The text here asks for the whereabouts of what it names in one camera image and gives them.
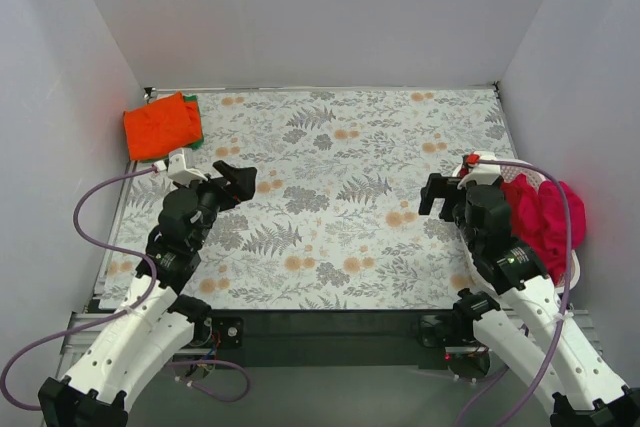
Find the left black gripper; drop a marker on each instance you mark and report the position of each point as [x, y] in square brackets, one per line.
[226, 187]

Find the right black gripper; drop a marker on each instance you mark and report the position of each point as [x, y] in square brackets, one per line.
[445, 197]

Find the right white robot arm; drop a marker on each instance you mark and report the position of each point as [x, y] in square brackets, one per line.
[519, 315]

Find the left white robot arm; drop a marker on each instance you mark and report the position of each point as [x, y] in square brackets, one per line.
[155, 319]

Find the folded green t shirt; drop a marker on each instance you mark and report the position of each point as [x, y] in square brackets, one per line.
[193, 110]

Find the folded orange t shirt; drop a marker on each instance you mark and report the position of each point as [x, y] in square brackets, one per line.
[156, 129]

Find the pink t shirt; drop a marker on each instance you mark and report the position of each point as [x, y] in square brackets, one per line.
[537, 218]

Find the white plastic laundry basket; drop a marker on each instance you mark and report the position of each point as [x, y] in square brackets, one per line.
[578, 224]

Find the floral table cloth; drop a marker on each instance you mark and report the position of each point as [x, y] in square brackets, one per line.
[334, 222]

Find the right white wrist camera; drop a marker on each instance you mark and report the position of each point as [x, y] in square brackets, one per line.
[474, 170]

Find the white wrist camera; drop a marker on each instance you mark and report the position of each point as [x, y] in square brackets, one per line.
[474, 170]
[179, 166]

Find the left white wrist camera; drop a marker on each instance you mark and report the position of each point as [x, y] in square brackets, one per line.
[179, 166]

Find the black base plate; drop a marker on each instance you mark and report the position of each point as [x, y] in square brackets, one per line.
[427, 339]

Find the aluminium frame rail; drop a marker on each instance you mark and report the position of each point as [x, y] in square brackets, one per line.
[82, 336]

